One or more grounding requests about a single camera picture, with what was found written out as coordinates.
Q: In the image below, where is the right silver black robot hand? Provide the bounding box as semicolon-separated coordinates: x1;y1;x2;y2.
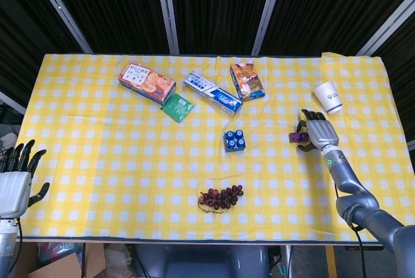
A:
295;108;340;153

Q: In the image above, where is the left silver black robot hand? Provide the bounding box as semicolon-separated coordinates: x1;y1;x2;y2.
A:
0;139;51;220

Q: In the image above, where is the small purple object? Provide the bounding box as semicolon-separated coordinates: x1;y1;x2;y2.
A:
289;131;310;144

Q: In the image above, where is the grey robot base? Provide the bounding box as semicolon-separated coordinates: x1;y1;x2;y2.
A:
134;244;270;278

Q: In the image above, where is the blue four-stud building block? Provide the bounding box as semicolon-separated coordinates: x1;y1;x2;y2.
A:
222;128;247;153

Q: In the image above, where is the red plastic bag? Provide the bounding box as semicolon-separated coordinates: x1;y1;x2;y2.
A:
38;242;82;264

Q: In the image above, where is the yellow white checkered tablecloth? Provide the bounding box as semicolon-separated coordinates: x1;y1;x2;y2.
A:
15;51;415;243

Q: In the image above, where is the orange and blue snack box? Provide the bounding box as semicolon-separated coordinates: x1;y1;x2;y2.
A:
229;60;265;102

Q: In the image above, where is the brown cardboard box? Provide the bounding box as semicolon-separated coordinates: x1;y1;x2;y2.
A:
27;242;108;278

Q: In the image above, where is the blue and white toothpaste box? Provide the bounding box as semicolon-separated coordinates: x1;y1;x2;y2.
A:
183;71;244;117

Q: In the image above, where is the bunch of dark red grapes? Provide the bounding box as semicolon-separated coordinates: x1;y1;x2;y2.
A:
198;185;244;214

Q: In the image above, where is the yellow table leg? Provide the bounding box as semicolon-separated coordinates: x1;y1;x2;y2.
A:
325;246;335;278

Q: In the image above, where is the green foil sachet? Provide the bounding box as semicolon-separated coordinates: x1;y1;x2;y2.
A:
161;93;195;124

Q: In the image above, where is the orange and blue biscuit box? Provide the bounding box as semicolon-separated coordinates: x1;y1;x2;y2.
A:
117;60;178;106

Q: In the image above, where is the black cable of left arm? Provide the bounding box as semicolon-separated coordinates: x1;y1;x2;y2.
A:
8;218;24;274

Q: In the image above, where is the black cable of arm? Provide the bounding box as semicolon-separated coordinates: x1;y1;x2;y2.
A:
8;218;24;274
333;182;367;278

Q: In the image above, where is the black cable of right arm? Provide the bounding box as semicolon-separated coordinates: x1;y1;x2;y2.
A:
333;182;367;278

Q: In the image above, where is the grey metal partition post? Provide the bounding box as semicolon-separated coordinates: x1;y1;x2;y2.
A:
27;0;94;54
251;0;286;56
154;0;180;55
356;0;415;56

